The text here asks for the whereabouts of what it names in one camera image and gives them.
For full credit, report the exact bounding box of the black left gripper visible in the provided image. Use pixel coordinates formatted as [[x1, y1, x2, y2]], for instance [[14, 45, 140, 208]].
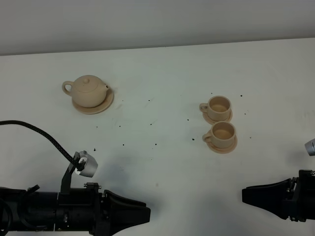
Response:
[[58, 182, 151, 236]]

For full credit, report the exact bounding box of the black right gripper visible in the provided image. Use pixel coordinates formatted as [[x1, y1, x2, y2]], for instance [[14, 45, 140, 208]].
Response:
[[242, 170, 315, 222]]

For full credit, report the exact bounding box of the beige ceramic teapot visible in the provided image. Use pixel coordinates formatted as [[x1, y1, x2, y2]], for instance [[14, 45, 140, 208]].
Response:
[[62, 75, 110, 108]]

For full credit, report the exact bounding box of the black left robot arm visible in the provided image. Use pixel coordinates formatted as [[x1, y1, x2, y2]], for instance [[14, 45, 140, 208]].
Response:
[[0, 182, 151, 236]]

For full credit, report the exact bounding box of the beige teapot saucer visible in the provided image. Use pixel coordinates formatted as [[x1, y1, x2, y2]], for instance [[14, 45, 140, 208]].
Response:
[[71, 88, 114, 115]]

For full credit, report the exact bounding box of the near beige cup saucer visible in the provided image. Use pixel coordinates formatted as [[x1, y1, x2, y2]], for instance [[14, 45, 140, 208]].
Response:
[[206, 137, 238, 154]]

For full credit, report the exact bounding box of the beige cup saucer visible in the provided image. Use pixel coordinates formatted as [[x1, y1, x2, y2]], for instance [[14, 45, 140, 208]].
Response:
[[206, 137, 238, 154], [202, 111, 233, 124]]

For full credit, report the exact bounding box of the near beige teacup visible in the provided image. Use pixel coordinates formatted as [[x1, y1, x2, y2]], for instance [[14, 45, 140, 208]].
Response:
[[202, 121, 236, 149]]

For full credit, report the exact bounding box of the beige teacup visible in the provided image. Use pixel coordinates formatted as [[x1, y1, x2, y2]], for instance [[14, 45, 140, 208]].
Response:
[[202, 121, 236, 149], [199, 96, 232, 121]]

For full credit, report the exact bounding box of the far beige cup saucer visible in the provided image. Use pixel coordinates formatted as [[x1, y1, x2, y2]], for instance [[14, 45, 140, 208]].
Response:
[[202, 111, 233, 124]]

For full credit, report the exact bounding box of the far beige teacup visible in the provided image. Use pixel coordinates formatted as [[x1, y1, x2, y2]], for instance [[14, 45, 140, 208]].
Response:
[[199, 96, 232, 121]]

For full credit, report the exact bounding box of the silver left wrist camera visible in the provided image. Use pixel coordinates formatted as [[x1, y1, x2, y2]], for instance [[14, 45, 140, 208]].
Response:
[[74, 150, 98, 177]]

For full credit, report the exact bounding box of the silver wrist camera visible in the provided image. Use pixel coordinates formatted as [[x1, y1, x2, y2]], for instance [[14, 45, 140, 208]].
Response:
[[305, 139, 315, 156], [74, 150, 98, 177]]

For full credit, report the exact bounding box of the black braided camera cable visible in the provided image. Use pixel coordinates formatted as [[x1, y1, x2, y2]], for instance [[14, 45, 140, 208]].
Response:
[[0, 120, 83, 172]]

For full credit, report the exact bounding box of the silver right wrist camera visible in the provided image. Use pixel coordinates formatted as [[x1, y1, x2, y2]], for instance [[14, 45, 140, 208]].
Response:
[[305, 139, 315, 156]]

